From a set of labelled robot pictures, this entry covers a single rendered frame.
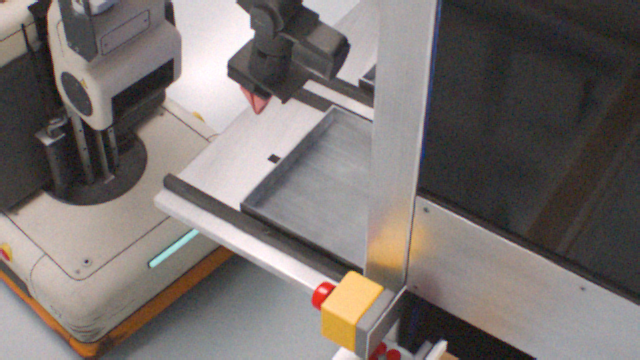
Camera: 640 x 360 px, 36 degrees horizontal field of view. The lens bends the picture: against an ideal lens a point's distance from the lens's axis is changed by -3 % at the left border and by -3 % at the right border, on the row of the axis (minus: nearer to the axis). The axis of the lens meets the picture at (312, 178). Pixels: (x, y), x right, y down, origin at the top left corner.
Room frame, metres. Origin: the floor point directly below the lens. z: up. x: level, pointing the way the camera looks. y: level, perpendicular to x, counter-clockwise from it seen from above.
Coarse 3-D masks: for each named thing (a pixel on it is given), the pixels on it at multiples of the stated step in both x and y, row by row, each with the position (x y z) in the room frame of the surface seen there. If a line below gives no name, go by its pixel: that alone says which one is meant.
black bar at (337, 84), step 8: (312, 72) 1.32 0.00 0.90; (312, 80) 1.32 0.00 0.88; (320, 80) 1.31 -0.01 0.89; (336, 80) 1.30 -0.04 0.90; (344, 80) 1.30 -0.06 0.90; (328, 88) 1.30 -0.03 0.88; (336, 88) 1.29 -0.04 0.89; (344, 88) 1.28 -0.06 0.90; (352, 88) 1.28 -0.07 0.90; (360, 88) 1.28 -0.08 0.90; (352, 96) 1.27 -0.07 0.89; (360, 96) 1.27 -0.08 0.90; (368, 96) 1.26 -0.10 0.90; (368, 104) 1.26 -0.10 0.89
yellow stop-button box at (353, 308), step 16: (352, 272) 0.79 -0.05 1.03; (336, 288) 0.77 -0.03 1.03; (352, 288) 0.77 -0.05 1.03; (368, 288) 0.77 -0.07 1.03; (336, 304) 0.74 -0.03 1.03; (352, 304) 0.74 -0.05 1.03; (368, 304) 0.74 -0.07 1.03; (384, 304) 0.74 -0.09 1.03; (336, 320) 0.73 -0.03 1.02; (352, 320) 0.72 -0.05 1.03; (368, 320) 0.72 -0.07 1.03; (336, 336) 0.72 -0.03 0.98; (352, 336) 0.71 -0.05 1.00
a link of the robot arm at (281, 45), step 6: (258, 36) 1.03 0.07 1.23; (264, 36) 1.02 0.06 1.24; (276, 36) 1.01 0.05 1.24; (282, 36) 1.01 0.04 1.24; (258, 42) 1.03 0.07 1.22; (264, 42) 1.02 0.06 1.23; (270, 42) 1.02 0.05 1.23; (276, 42) 1.02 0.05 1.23; (282, 42) 1.02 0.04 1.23; (288, 42) 1.02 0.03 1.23; (294, 42) 1.01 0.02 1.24; (264, 48) 1.02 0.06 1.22; (270, 48) 1.02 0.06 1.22; (276, 48) 1.02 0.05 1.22; (282, 48) 1.02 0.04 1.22; (288, 48) 1.02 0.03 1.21; (270, 54) 1.02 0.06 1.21; (276, 54) 1.02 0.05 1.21; (282, 54) 1.02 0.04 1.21
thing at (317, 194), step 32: (320, 128) 1.19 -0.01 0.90; (352, 128) 1.20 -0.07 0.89; (288, 160) 1.11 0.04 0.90; (320, 160) 1.13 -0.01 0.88; (352, 160) 1.13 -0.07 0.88; (256, 192) 1.04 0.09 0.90; (288, 192) 1.06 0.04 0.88; (320, 192) 1.06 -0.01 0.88; (352, 192) 1.06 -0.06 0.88; (288, 224) 0.99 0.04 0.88; (320, 224) 0.99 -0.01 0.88; (352, 224) 0.99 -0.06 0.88; (352, 256) 0.93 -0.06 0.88
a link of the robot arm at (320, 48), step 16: (256, 16) 0.99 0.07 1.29; (272, 16) 0.98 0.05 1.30; (304, 16) 1.02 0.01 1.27; (272, 32) 0.99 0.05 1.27; (288, 32) 1.00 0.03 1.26; (304, 32) 1.00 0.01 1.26; (320, 32) 1.00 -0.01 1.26; (336, 32) 1.00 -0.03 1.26; (304, 48) 1.00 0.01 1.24; (320, 48) 0.98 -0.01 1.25; (336, 48) 0.98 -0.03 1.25; (304, 64) 0.99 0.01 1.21; (320, 64) 0.98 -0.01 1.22; (336, 64) 0.99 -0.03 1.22
